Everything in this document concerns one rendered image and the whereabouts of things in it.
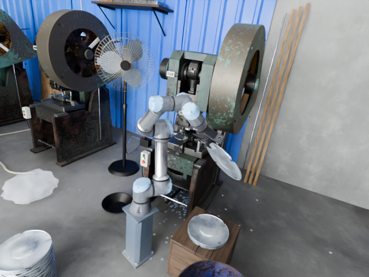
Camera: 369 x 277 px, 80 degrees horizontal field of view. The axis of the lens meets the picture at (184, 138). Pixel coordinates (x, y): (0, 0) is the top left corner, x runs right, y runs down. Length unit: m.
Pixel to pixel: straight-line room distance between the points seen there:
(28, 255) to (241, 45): 1.79
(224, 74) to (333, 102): 1.80
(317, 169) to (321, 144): 0.33
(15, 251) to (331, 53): 3.20
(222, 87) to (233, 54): 0.21
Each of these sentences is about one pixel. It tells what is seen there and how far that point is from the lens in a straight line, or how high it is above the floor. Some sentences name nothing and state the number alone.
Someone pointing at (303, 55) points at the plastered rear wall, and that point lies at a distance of 2.95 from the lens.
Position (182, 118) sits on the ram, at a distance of 1.95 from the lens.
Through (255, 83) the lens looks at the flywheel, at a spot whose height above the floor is 1.34.
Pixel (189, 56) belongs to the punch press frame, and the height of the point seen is 1.47.
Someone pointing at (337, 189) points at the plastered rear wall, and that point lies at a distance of 3.39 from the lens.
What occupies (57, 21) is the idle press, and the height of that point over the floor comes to 1.61.
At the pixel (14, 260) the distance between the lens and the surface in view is 1.74.
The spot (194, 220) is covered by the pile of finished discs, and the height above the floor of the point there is 0.38.
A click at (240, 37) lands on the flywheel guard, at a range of 1.57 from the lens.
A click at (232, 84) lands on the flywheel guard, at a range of 1.44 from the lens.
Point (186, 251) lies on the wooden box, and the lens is 1.62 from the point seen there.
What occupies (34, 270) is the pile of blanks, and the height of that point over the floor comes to 0.25.
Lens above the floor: 1.55
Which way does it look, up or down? 23 degrees down
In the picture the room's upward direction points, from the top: 7 degrees clockwise
